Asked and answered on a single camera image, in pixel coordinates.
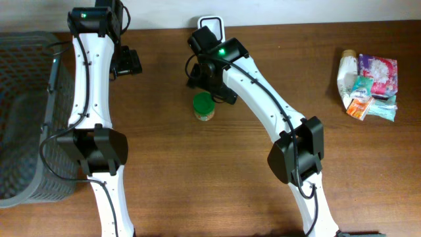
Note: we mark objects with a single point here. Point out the red purple tissue pack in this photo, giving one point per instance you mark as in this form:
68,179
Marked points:
384,73

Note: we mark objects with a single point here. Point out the grey plastic mesh basket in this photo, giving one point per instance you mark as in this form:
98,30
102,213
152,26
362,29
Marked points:
37,94

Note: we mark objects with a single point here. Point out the white green tube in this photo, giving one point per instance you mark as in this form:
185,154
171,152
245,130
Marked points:
347,74

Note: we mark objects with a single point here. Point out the teal wipes packet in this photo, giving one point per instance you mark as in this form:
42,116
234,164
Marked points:
384,108

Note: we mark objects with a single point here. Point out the small teal tissue pack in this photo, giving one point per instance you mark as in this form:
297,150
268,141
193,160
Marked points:
362,89

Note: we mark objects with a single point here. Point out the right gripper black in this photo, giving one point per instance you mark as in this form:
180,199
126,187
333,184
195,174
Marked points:
196,78

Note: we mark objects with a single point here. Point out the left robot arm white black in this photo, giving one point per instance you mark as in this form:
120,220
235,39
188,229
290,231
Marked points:
90,139

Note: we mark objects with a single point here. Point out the orange tissue pack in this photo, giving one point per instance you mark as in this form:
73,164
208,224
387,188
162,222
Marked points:
358,109

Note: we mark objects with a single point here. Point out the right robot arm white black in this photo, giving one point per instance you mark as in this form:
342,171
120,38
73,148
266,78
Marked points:
226,70

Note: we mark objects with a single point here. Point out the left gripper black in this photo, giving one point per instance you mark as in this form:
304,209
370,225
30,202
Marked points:
128,62

